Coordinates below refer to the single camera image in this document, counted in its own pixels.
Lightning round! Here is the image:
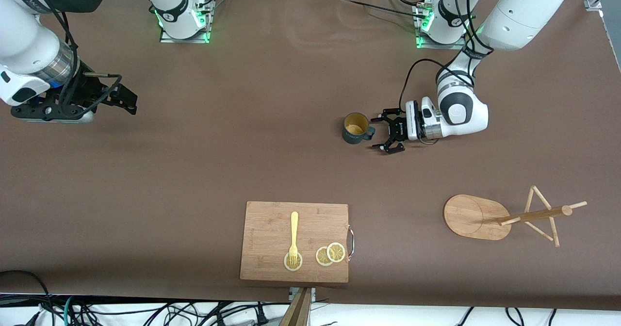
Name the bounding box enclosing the teal cup yellow inside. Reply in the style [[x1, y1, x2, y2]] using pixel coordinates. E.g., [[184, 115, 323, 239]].
[[342, 113, 376, 145]]

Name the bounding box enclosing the wooden mug rack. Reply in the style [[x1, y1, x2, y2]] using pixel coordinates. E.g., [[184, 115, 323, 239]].
[[443, 185, 588, 247]]

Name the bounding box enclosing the brown table cover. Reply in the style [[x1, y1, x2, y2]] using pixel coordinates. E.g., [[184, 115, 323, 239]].
[[0, 0, 621, 312]]

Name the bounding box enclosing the yellow plastic fork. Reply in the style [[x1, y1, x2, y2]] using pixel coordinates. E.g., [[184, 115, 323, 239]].
[[289, 212, 299, 267]]

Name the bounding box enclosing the wooden cutting board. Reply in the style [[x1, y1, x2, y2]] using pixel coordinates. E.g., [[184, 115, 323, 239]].
[[240, 201, 355, 283]]

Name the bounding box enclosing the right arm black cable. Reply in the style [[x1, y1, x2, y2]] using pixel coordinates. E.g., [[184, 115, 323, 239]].
[[24, 0, 123, 119]]

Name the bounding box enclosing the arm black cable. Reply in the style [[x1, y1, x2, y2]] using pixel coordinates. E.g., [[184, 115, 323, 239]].
[[24, 0, 123, 119], [399, 0, 495, 119]]

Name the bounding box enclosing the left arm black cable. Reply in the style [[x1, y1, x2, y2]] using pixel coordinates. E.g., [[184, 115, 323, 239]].
[[399, 0, 495, 119]]

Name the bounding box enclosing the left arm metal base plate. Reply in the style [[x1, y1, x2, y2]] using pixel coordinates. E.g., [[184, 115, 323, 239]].
[[416, 3, 467, 50]]

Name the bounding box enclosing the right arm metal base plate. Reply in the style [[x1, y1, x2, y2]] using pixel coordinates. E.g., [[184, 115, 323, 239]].
[[160, 0, 212, 44]]

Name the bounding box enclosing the black cable on table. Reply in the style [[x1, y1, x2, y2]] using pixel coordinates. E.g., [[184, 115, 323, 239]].
[[335, 0, 427, 18]]

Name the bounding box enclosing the wooden post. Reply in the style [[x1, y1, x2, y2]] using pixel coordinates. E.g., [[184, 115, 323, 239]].
[[279, 287, 312, 326]]

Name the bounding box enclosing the looped black floor cable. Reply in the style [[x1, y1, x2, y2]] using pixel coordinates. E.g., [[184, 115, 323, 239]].
[[0, 270, 55, 326]]

